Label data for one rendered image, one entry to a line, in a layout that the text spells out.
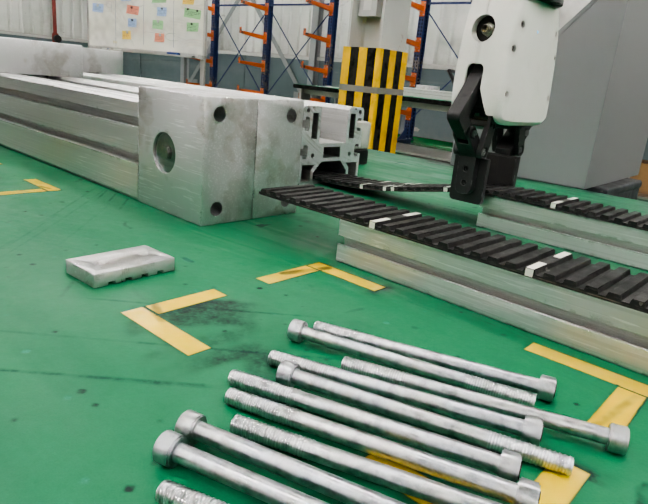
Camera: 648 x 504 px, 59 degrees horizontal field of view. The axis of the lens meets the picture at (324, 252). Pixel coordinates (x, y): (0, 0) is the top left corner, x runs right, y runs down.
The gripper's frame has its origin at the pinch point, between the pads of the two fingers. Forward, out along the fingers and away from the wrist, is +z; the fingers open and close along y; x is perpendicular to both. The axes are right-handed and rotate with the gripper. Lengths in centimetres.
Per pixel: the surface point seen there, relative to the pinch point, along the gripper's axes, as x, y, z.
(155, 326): -3.0, -35.8, 3.9
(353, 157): 19.0, 3.9, 1.2
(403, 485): -17.2, -36.3, 3.4
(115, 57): 76, 4, -7
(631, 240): -13.7, -2.1, 2.0
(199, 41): 485, 308, -29
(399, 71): 213, 278, -15
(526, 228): -5.6, -2.1, 3.0
